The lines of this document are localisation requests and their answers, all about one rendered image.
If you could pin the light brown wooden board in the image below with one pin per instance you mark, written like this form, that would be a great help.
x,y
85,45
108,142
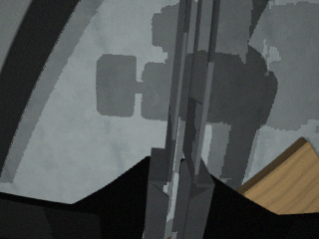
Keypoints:
x,y
290,184

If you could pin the dark grey metal roasting tin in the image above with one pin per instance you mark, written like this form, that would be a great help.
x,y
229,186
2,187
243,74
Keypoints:
x,y
28,32

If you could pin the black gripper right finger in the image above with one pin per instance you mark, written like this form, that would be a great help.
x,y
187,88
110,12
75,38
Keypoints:
x,y
233,216

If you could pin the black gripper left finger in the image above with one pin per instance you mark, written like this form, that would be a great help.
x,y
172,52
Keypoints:
x,y
117,211

